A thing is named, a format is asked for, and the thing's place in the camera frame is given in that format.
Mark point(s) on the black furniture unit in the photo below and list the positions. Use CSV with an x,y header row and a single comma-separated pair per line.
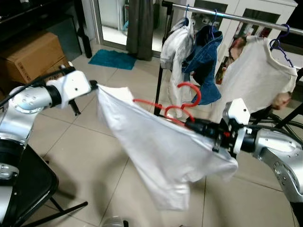
x,y
28,14

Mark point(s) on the off-white T-shirt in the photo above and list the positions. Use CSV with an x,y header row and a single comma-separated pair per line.
x,y
255,75

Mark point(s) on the red clothes hanger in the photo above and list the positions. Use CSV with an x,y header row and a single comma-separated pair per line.
x,y
199,94

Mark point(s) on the purple clothes hanger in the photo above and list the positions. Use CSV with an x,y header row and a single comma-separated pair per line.
x,y
284,56

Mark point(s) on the black folding chair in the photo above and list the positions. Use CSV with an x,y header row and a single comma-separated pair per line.
x,y
33,184

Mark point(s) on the glass balcony door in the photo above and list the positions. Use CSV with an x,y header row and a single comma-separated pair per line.
x,y
111,19

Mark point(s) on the blue denim jacket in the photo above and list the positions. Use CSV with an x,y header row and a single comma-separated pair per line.
x,y
208,56

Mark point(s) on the white hooded jacket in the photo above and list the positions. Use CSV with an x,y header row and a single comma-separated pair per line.
x,y
177,47

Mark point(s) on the black television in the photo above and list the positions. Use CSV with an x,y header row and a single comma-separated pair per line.
x,y
299,12

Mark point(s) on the dark grey curtain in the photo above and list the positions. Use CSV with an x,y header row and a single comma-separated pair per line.
x,y
139,28

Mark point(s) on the white glass door cabinet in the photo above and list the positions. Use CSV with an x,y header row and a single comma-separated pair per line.
x,y
265,9

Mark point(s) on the blue clothes hanger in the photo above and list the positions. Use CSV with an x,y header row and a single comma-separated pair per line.
x,y
214,28
186,21

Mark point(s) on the teal floor mat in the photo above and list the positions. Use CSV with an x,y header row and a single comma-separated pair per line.
x,y
113,59

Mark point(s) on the grey robot foot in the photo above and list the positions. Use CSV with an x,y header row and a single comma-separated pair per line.
x,y
115,222

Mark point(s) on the thin white T-shirt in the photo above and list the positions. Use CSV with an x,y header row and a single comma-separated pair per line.
x,y
156,151

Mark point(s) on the silver clothes rack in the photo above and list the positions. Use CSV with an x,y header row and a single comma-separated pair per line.
x,y
236,18

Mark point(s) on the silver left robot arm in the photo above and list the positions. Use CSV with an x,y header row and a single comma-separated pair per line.
x,y
26,101

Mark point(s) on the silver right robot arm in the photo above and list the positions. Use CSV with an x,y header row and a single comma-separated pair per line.
x,y
279,151

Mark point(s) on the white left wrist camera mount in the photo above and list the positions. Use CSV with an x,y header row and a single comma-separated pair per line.
x,y
75,85

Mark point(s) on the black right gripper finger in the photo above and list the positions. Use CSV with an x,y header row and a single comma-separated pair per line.
x,y
201,123
204,132

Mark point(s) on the large plain cardboard box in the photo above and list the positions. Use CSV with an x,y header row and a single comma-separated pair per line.
x,y
33,54

